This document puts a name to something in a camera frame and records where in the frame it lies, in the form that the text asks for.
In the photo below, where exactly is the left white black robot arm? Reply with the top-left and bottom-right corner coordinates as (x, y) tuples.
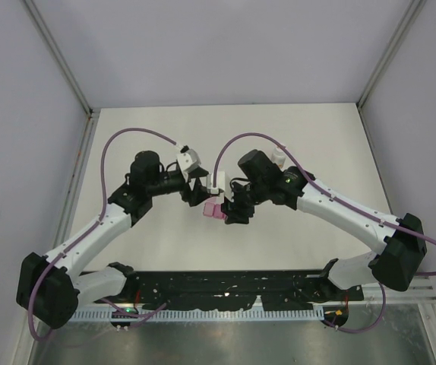
(16, 147), (209, 329)

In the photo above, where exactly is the aluminium frame rail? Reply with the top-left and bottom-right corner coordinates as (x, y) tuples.
(353, 277), (436, 305)

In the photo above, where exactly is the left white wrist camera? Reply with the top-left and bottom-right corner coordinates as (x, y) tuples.
(176, 145), (201, 173)

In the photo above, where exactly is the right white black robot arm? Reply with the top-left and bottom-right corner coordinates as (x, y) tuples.
(212, 149), (427, 300)

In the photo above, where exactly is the white pill bottle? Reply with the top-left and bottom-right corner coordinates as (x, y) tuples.
(270, 146), (286, 169)

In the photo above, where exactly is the white slotted cable duct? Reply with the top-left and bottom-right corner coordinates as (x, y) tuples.
(70, 306), (324, 322)

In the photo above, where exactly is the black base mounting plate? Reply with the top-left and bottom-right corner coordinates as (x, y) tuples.
(115, 270), (364, 312)

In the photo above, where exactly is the aluminium corner post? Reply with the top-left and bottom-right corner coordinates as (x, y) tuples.
(21, 0), (93, 117)
(356, 0), (426, 110)

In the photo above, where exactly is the left side aluminium rail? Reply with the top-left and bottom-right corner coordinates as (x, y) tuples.
(50, 109), (100, 249)

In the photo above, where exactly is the right aluminium corner post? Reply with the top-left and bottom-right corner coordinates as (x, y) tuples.
(356, 0), (426, 110)

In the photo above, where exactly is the left aluminium corner post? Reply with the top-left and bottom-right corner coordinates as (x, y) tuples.
(21, 0), (93, 117)

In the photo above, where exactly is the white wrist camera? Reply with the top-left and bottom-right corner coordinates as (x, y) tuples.
(206, 170), (226, 196)
(176, 145), (201, 173)

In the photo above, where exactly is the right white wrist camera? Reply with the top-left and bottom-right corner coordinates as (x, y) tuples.
(206, 170), (226, 196)

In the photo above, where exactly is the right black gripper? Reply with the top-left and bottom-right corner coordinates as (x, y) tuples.
(221, 180), (268, 224)

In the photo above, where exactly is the pink weekly pill organizer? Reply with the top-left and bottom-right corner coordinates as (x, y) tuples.
(203, 197), (226, 221)

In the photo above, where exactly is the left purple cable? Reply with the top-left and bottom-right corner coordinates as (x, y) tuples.
(27, 128), (187, 341)

